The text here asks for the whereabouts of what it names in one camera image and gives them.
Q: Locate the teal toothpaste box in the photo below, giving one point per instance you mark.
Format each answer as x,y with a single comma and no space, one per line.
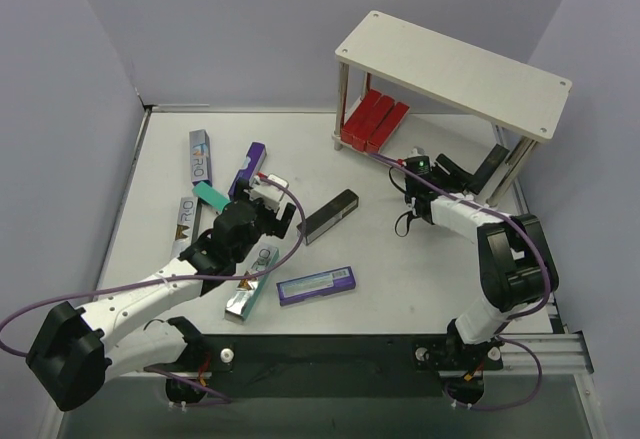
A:
211,196

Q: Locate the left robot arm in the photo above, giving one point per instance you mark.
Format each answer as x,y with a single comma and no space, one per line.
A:
79,348

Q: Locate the purple toothpaste box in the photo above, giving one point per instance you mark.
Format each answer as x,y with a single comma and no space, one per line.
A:
320,284
252,163

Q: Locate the white two-tier shelf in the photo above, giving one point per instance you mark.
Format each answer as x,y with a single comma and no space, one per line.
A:
509,94

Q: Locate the silver rio box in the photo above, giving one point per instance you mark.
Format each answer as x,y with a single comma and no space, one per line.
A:
247,292
187,225
200,157

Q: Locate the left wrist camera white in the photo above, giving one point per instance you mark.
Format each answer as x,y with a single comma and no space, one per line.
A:
270,194

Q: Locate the silver Rio box bottom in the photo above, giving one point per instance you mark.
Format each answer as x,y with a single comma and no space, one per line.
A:
247,292

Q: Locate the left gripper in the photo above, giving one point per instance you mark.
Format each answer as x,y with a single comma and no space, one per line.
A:
273,222

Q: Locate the silver Rio box top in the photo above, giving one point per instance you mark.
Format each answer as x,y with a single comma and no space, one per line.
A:
200,157

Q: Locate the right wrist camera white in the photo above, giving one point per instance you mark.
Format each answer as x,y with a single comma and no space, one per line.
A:
416,152

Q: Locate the red toothpaste box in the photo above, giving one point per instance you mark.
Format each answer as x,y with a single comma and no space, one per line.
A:
359,115
370,123
387,127

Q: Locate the aluminium frame rail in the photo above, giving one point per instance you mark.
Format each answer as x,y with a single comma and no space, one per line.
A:
412,278

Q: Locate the purple toothpaste box flat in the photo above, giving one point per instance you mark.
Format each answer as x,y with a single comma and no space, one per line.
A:
320,284

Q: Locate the silver Rio box left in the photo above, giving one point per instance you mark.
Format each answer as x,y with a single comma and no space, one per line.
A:
187,225

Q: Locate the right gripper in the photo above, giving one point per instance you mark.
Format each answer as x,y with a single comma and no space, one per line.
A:
460,177

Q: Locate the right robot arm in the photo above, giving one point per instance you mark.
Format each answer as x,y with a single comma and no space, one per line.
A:
516,267

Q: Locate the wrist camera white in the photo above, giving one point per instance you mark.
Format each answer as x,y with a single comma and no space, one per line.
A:
270,194
416,152

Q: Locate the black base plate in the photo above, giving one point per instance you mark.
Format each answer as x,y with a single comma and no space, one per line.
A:
327,366

